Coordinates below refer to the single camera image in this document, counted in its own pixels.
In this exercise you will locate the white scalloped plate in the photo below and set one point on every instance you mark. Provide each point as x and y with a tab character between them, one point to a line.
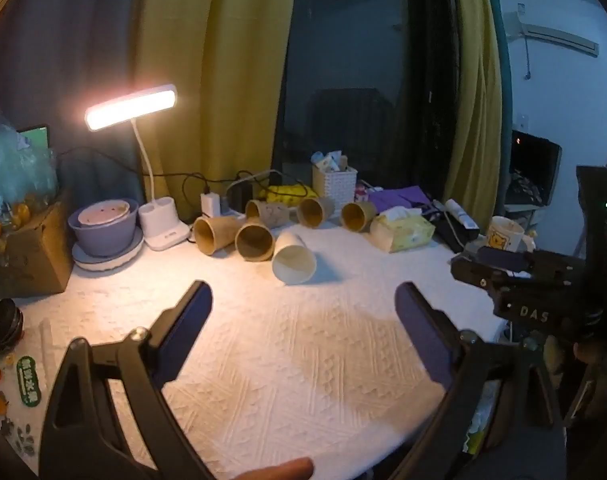
133	252

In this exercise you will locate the purple bowl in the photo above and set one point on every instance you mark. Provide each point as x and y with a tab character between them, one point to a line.
103	237

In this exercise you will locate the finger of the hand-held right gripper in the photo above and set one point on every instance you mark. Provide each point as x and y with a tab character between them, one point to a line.
471	271
503	259

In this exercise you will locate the long white tube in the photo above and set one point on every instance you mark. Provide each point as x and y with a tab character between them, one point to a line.
461	212

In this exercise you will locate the cardboard box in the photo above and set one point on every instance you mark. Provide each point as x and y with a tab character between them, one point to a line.
33	260

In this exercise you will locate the tablet with green screen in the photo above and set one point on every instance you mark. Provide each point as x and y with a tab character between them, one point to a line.
34	138

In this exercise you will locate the green sticker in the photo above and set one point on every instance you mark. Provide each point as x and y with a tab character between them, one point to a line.
29	380

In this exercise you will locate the yellow printed bag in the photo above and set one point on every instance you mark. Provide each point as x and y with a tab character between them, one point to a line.
483	420

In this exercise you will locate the purple cloth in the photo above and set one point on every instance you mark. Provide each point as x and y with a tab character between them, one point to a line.
398	197

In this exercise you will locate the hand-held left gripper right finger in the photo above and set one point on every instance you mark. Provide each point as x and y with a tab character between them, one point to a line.
423	332

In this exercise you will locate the black round case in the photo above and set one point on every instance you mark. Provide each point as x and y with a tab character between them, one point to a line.
3	322

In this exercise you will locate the yellow curtain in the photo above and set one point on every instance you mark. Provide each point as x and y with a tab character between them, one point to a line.
476	100
218	75

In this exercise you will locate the white bear print mug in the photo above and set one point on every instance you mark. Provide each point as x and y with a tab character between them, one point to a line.
506	235

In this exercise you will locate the white textured tablecloth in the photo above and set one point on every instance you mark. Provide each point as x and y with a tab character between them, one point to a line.
293	370

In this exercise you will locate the bunch of small oranges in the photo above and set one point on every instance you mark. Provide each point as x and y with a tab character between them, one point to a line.
5	220

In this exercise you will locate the white wall socket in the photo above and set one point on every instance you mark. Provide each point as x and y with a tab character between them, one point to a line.
523	121

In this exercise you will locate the white paper cup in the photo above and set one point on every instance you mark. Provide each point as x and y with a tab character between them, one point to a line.
294	260

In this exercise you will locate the small pink box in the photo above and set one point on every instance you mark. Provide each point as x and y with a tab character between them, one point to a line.
362	194

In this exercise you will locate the white dish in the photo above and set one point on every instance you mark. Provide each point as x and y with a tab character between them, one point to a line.
104	211

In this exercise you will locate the black box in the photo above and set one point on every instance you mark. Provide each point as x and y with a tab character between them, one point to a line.
456	237

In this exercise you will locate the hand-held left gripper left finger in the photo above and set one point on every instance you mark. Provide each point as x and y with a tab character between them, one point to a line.
183	332

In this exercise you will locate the clear plastic bag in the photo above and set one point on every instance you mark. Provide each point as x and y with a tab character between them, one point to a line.
18	170

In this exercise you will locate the white desk lamp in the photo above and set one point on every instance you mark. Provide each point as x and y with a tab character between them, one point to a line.
158	220

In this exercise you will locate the white air conditioner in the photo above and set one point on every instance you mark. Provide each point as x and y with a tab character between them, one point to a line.
551	35

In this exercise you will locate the white woven basket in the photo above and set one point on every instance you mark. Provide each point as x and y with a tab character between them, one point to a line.
336	187

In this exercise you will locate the yellow tissue pack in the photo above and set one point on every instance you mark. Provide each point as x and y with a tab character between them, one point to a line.
403	230

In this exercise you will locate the white charger plug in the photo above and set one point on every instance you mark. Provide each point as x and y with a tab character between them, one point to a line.
211	205

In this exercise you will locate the printed brown paper cup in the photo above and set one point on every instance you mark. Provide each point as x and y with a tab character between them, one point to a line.
271	212

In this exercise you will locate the person's left hand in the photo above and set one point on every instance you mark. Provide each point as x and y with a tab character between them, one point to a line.
278	471

